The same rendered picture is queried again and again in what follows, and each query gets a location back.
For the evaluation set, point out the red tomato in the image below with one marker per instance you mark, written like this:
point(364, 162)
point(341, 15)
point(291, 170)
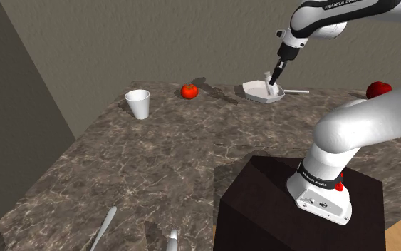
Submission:
point(189, 91)

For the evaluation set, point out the dark robot stand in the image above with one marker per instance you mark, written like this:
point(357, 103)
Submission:
point(255, 208)

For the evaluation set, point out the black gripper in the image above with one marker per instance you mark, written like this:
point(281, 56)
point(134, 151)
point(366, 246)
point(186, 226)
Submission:
point(289, 52)

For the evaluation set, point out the red apple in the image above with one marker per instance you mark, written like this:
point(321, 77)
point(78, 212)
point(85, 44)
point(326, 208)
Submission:
point(377, 89)

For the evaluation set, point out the white angular bowl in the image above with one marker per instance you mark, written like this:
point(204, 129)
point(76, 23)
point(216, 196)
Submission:
point(255, 91)

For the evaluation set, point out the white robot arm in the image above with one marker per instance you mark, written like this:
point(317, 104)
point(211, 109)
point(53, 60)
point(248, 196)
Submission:
point(360, 125)

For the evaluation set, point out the small white bottle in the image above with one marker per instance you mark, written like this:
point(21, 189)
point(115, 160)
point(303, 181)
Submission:
point(272, 89)

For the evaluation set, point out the white cup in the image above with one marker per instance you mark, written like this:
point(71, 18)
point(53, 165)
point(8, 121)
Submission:
point(138, 104)

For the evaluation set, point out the thin white utensil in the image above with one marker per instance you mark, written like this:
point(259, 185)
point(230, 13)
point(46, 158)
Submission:
point(297, 91)

